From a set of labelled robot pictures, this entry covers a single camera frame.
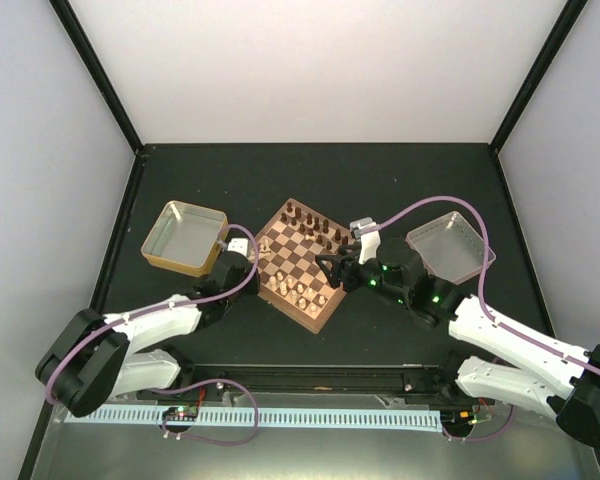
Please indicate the controller circuit board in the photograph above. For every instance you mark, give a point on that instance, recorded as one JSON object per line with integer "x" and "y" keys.
{"x": 181, "y": 413}
{"x": 469, "y": 417}

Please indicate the left controller circuit board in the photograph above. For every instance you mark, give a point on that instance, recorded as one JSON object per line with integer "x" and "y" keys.
{"x": 181, "y": 413}

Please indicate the white slotted cable duct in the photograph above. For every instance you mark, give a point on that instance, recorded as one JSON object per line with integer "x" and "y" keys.
{"x": 312, "y": 418}

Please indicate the black frame post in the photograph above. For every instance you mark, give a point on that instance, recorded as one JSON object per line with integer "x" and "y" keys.
{"x": 83, "y": 46}
{"x": 566, "y": 20}

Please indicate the wooden chessboard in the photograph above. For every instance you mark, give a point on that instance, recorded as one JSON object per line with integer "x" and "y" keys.
{"x": 293, "y": 261}

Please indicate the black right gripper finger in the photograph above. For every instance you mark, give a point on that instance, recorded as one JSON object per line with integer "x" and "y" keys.
{"x": 343, "y": 253}
{"x": 331, "y": 268}

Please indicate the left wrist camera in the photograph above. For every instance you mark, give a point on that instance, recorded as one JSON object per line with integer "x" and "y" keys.
{"x": 236, "y": 249}

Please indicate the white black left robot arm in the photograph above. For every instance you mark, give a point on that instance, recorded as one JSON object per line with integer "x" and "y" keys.
{"x": 97, "y": 357}

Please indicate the right controller circuit board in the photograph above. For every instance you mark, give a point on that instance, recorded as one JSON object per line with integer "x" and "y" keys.
{"x": 469, "y": 417}

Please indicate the yellow metal tin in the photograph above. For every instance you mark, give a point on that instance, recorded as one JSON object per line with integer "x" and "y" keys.
{"x": 184, "y": 238}

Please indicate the pink metal tin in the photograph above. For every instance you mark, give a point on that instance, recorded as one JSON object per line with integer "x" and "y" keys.
{"x": 450, "y": 247}

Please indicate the black rear mounting rail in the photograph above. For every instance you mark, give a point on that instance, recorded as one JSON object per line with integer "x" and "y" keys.
{"x": 417, "y": 383}

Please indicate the pile of light pieces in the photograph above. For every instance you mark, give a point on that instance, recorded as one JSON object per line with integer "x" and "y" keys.
{"x": 264, "y": 248}

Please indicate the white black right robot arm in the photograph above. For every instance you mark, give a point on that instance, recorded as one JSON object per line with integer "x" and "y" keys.
{"x": 535, "y": 372}

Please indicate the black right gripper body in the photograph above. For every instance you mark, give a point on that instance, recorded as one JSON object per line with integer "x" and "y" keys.
{"x": 352, "y": 281}

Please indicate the black left frame post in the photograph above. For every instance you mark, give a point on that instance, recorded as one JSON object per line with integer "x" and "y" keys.
{"x": 83, "y": 46}

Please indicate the black right frame post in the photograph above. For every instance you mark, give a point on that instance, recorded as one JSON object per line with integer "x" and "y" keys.
{"x": 566, "y": 20}

